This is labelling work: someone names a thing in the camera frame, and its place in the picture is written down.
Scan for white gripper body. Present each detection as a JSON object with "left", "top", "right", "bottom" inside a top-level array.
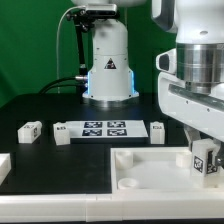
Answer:
[{"left": 156, "top": 47, "right": 224, "bottom": 142}]

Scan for white left wall piece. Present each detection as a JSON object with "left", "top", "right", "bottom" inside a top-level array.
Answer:
[{"left": 0, "top": 153, "right": 11, "bottom": 185}]

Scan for grey cable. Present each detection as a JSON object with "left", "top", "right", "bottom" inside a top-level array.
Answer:
[{"left": 55, "top": 4, "right": 87, "bottom": 94}]

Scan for white marker base plate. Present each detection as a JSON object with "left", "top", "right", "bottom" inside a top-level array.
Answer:
[{"left": 66, "top": 120, "right": 148, "bottom": 139}]

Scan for black cables at base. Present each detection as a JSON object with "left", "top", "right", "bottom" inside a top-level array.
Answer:
[{"left": 38, "top": 75, "right": 88, "bottom": 95}]

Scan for grey camera on mount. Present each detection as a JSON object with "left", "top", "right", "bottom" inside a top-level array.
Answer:
[{"left": 85, "top": 4, "right": 117, "bottom": 16}]

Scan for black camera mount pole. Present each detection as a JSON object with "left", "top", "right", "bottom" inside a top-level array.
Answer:
[{"left": 66, "top": 10, "right": 94, "bottom": 82}]

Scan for white square table top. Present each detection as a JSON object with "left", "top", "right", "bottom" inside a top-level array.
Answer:
[{"left": 111, "top": 147, "right": 224, "bottom": 195}]

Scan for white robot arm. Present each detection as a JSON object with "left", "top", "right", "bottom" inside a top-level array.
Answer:
[{"left": 71, "top": 0, "right": 224, "bottom": 168}]

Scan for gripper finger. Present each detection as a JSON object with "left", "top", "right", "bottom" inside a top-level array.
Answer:
[
  {"left": 213, "top": 139, "right": 224, "bottom": 168},
  {"left": 184, "top": 125, "right": 201, "bottom": 149}
]

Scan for white front wall rail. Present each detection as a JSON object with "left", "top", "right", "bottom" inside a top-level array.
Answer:
[{"left": 0, "top": 191, "right": 224, "bottom": 223}]

